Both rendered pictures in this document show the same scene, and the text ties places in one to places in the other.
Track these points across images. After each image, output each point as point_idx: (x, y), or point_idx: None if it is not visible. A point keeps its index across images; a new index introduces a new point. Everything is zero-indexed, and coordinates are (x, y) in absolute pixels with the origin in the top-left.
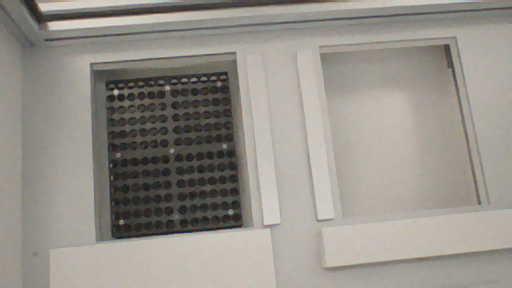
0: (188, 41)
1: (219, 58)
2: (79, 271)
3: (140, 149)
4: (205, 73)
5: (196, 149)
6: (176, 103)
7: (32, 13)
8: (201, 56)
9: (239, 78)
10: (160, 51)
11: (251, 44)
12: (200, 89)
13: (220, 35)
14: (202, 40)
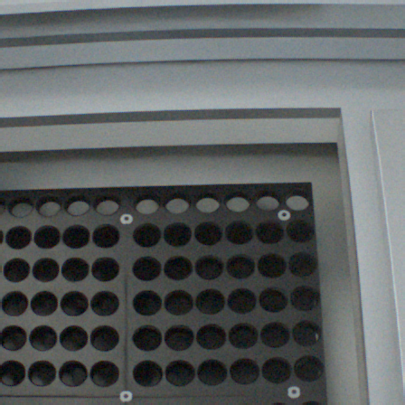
0: (199, 75)
1: (288, 133)
2: None
3: (30, 384)
4: (243, 184)
5: (203, 398)
6: (149, 277)
7: None
8: (236, 118)
9: (351, 178)
10: (114, 97)
11: (383, 92)
12: (226, 228)
13: (294, 65)
14: (240, 74)
